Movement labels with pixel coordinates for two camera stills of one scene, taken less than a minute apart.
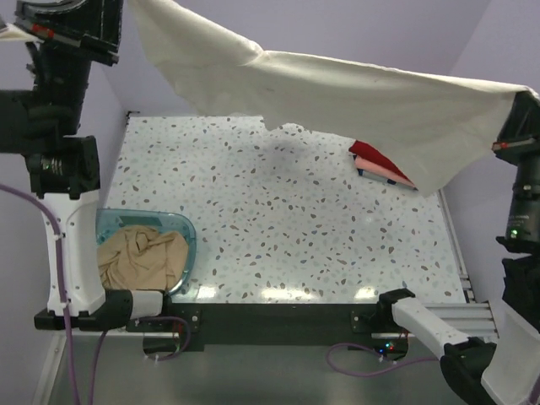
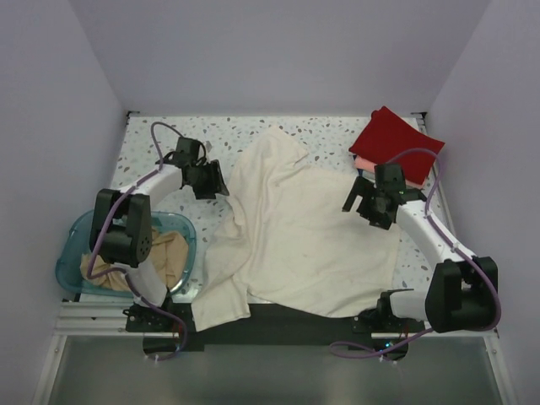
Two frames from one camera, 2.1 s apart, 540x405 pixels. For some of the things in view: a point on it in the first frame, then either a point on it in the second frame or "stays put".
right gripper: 521,126 → 364,188
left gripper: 94,25 → 216,183
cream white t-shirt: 434,127 → 287,240
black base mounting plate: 278,324 stays put
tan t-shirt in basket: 139,258 stays put
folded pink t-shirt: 363,164 stays put
